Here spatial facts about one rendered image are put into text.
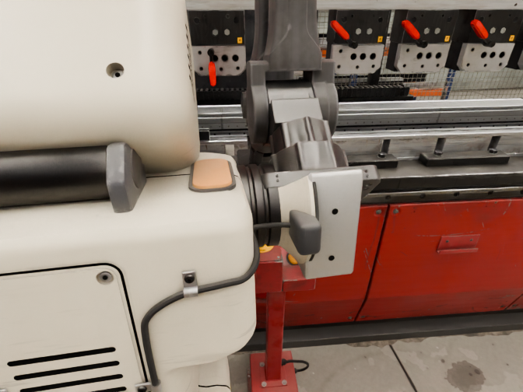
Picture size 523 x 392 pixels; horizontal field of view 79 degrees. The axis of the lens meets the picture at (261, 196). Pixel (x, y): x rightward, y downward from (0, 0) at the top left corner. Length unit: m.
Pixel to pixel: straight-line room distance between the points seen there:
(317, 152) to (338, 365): 1.36
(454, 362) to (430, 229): 0.70
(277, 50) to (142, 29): 0.19
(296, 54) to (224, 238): 0.25
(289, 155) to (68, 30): 0.20
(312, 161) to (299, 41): 0.14
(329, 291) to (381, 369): 0.45
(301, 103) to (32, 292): 0.29
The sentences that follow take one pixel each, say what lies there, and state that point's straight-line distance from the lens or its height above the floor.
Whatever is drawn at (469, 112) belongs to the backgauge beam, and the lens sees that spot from 1.64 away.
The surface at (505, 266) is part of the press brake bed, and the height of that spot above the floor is 0.44.
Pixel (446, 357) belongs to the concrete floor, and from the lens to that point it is 1.80.
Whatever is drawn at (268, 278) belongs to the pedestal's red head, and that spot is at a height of 0.72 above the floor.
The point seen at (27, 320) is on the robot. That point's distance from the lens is 0.27.
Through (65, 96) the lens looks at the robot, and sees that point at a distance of 0.23.
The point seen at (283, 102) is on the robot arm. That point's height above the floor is 1.26.
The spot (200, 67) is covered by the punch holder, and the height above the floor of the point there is 1.20.
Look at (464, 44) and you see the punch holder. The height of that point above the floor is 1.25.
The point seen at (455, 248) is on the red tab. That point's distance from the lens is 1.43.
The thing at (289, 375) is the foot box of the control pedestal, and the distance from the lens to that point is 1.42.
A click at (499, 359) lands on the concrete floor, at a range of 1.91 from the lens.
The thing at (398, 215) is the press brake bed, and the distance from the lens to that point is 1.21.
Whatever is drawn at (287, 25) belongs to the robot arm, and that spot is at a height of 1.33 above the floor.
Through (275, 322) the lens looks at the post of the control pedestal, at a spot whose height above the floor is 0.46.
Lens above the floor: 1.35
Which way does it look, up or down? 31 degrees down
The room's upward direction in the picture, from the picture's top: straight up
